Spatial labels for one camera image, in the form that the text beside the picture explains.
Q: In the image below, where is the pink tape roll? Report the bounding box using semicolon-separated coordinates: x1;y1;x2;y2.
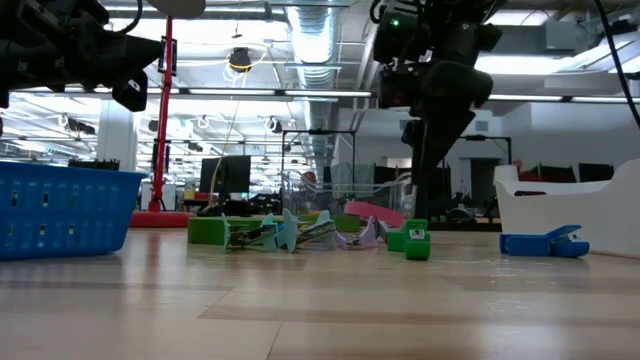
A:
342;200;407;231

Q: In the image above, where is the light blue staple remover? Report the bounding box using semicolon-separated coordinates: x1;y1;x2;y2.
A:
276;208;338;254

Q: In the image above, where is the green mini stapler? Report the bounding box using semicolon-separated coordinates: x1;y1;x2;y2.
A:
386;230;407;253

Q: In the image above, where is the blue plastic basket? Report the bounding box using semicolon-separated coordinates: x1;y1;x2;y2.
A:
0;159;147;262

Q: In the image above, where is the purple staple remover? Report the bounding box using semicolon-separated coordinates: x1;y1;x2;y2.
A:
333;215;390;250

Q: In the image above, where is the silver ceiling duct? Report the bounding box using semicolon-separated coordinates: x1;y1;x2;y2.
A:
285;0;344;171

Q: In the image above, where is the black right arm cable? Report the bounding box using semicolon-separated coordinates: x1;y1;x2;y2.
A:
592;0;640;131

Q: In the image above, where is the white plastic tray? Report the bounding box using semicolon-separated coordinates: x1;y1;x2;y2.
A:
493;158;640;259

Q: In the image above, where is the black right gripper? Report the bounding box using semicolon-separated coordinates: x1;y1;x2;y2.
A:
413;60;494;174

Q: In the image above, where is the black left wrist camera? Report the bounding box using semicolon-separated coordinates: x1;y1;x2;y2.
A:
111;69;150;113

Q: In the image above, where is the clear plastic container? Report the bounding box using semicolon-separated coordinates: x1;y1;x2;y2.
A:
280;168;420;232

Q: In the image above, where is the green staple box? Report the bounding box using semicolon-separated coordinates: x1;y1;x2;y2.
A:
403;218;432;262

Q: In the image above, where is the long ceiling light strip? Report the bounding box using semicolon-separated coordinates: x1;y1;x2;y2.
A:
9;86;640;105

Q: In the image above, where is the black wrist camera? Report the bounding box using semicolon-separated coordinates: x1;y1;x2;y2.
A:
111;69;150;113
377;63;427;110

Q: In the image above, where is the white column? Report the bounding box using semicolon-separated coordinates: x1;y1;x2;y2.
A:
96;99;139;172

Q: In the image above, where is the black ceiling device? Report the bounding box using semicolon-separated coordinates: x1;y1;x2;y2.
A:
228;46;254;74

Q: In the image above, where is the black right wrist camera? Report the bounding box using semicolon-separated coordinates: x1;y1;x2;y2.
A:
377;63;427;110

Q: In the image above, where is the black metal stand frame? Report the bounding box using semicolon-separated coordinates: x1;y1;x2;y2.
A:
442;134;513;231

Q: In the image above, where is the blue mini stapler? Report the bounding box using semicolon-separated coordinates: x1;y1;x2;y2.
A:
498;224;591;259

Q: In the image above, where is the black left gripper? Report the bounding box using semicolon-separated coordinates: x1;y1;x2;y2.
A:
0;32;164;109

